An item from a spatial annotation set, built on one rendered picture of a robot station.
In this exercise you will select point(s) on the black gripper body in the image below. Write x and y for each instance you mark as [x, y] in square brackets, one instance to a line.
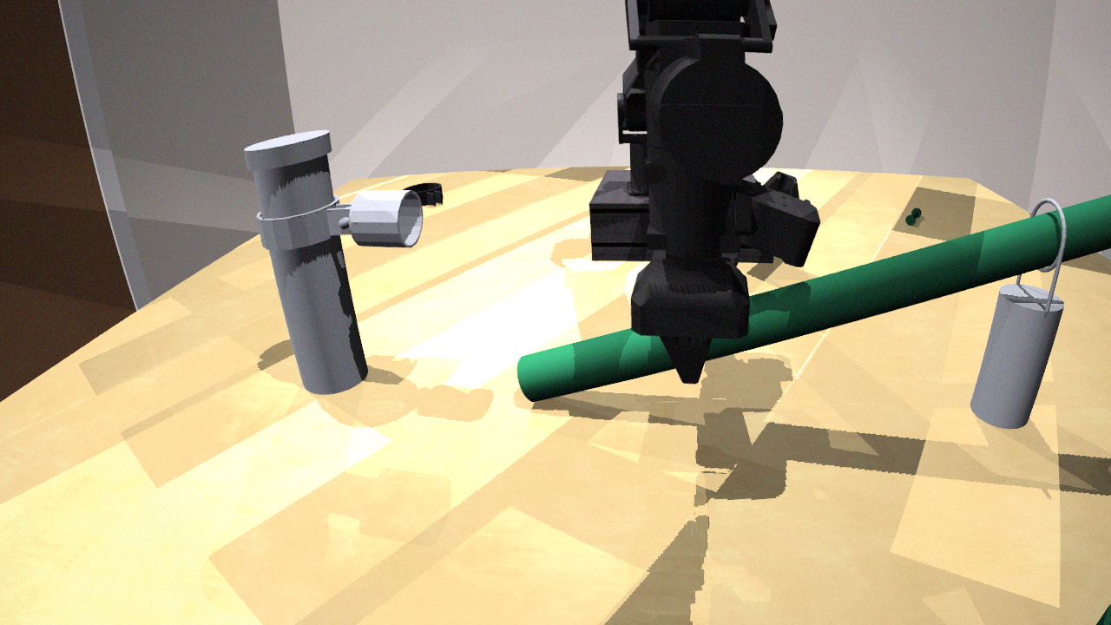
[692, 292]

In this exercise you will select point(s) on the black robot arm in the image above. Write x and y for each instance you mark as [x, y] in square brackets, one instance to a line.
[719, 118]

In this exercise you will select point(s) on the grey metal post with cap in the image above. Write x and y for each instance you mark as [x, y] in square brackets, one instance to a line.
[292, 177]

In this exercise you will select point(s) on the grey cylinder with wire hook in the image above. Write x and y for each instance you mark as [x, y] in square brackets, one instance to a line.
[1020, 340]

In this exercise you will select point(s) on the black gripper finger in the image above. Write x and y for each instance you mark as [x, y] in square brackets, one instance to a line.
[661, 254]
[688, 356]

